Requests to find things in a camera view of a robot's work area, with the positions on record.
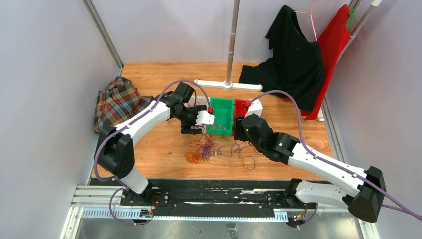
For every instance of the red plastic bin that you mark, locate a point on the red plastic bin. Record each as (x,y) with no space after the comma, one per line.
(240,110)

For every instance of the red t-shirt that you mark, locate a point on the red t-shirt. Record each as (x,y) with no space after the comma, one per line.
(332,41)

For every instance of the pink clothes hanger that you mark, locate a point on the pink clothes hanger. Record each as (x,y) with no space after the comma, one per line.
(310,14)

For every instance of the black t-shirt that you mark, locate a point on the black t-shirt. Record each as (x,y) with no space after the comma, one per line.
(296,65)

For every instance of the white plastic bin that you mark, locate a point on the white plastic bin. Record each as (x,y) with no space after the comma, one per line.
(198,100)

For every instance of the green clothes hanger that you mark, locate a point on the green clothes hanger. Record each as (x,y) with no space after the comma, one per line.
(350,18)

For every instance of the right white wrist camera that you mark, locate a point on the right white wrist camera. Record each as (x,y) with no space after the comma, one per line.
(255,108)

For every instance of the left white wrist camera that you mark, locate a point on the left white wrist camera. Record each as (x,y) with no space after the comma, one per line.
(204,118)

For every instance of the plaid flannel shirt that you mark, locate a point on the plaid flannel shirt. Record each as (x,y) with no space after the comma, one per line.
(117,103)

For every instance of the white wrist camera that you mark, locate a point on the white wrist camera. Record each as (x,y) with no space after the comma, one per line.
(204,118)
(255,108)

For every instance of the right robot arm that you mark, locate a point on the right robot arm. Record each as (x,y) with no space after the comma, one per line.
(360,191)

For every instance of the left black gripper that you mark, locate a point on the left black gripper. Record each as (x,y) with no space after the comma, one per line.
(184,130)

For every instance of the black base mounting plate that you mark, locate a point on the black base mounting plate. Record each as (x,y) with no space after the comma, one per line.
(202,198)

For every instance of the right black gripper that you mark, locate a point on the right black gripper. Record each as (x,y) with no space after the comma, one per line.
(238,129)

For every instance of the white garment rack stand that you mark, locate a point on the white garment rack stand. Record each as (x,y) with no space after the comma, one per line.
(228,84)

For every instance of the green plastic bin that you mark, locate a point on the green plastic bin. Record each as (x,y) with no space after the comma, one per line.
(224,113)

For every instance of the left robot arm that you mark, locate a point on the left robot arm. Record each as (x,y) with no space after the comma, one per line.
(114,156)

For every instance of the aluminium frame rail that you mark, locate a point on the aluminium frame rail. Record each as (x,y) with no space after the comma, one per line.
(92,11)

